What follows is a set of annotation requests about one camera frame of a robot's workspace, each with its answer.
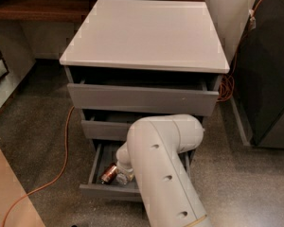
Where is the grey top drawer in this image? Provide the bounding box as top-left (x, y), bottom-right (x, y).
top-left (67, 83), bottom-right (218, 116)

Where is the grey bottom drawer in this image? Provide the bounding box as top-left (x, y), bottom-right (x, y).
top-left (79, 140), bottom-right (197, 203)

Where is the orange coiled cable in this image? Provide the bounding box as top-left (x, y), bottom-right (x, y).
top-left (215, 0), bottom-right (284, 103)

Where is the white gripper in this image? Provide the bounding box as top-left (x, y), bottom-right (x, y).
top-left (116, 163), bottom-right (134, 175)

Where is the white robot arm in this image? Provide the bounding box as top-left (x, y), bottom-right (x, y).
top-left (116, 114), bottom-right (213, 227)

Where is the dark grey side cabinet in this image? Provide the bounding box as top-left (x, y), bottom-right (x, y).
top-left (232, 0), bottom-right (284, 148)

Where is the grey drawer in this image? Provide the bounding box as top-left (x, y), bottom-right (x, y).
top-left (67, 83), bottom-right (218, 116)
top-left (79, 140), bottom-right (197, 203)
top-left (80, 109), bottom-right (204, 142)

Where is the clear plastic water bottle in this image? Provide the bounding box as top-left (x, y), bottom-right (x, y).
top-left (116, 173), bottom-right (134, 185)

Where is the grey middle drawer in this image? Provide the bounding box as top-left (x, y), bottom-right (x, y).
top-left (80, 109), bottom-right (204, 142)

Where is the orange extension cable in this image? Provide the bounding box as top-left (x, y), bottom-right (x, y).
top-left (1, 106), bottom-right (76, 227)

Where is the copper red can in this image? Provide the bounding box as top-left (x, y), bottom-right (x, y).
top-left (99, 163), bottom-right (117, 184)

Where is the grey drawer cabinet white top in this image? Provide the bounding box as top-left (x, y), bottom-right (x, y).
top-left (59, 0), bottom-right (231, 149)

